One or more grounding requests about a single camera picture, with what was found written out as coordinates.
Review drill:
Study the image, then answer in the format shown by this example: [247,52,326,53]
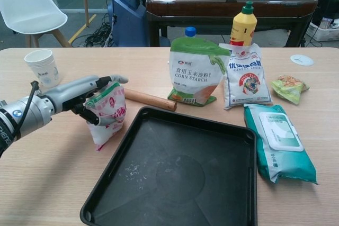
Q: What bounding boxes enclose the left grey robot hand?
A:
[39,74,129,131]

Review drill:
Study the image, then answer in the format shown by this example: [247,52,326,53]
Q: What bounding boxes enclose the pink white powder bag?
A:
[84,82,127,152]

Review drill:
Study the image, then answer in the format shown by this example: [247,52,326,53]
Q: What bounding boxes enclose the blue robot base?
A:
[107,0,148,48]

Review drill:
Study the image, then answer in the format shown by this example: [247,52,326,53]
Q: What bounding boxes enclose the black baking tray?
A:
[79,106,258,226]

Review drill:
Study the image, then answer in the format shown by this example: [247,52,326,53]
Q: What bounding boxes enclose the stacked white paper cups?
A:
[24,49,61,88]

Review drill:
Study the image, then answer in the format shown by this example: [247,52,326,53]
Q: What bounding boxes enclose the wooden rolling pin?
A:
[123,87,177,112]

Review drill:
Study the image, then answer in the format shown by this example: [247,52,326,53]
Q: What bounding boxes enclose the white chair wooden legs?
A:
[0,0,73,48]

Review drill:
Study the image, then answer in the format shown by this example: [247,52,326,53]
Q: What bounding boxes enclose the green white corn starch bag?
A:
[167,37,230,107]

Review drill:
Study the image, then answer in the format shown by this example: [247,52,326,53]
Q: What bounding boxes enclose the white sugar bag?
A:
[218,42,273,110]

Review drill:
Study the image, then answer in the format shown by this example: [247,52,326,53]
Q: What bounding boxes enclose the dark wooden mahjong table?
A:
[145,0,318,48]

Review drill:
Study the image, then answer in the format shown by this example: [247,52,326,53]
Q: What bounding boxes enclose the yellow bottle green cap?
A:
[229,1,258,48]

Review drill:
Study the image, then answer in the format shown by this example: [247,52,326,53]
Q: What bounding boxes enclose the teal wet wipes pack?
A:
[243,103,318,185]

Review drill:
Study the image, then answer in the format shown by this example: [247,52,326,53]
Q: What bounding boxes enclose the green snack packet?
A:
[271,74,310,105]

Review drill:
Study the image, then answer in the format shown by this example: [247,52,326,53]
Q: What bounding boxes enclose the white plastic lid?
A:
[290,54,315,66]

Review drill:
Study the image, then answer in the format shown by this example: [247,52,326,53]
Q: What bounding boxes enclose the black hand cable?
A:
[13,80,40,142]

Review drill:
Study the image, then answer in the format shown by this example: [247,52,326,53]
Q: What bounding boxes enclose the tangled floor cables power strip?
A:
[82,14,117,48]

